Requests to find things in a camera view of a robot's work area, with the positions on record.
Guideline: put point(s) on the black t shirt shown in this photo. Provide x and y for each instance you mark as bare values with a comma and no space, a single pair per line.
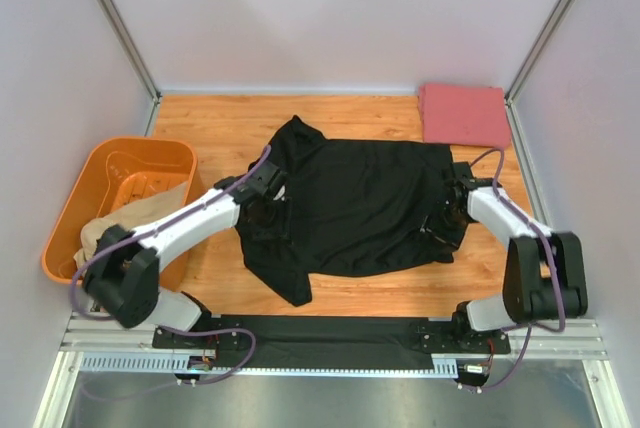
351,208

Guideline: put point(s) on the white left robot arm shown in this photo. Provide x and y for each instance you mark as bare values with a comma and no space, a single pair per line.
123,276

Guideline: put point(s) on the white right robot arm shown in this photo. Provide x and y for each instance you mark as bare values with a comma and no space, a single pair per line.
544,281

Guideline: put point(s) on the folded red t shirt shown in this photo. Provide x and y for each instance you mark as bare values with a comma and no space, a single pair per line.
463,115

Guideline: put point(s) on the beige t shirt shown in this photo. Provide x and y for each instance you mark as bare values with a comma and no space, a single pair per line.
136,213

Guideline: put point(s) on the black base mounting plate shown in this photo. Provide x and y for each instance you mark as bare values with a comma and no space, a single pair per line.
394,343

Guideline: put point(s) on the orange plastic basket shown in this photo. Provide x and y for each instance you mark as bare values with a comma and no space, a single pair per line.
118,172

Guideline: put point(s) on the aluminium frame rail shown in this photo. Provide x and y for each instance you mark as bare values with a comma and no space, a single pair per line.
106,347

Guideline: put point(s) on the left aluminium corner post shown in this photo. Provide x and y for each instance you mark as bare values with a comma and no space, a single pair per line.
118,25

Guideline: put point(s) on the aluminium corner post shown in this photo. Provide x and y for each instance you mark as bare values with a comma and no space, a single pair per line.
542,40
118,25

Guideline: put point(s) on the right aluminium corner post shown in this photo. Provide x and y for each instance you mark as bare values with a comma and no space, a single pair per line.
542,40

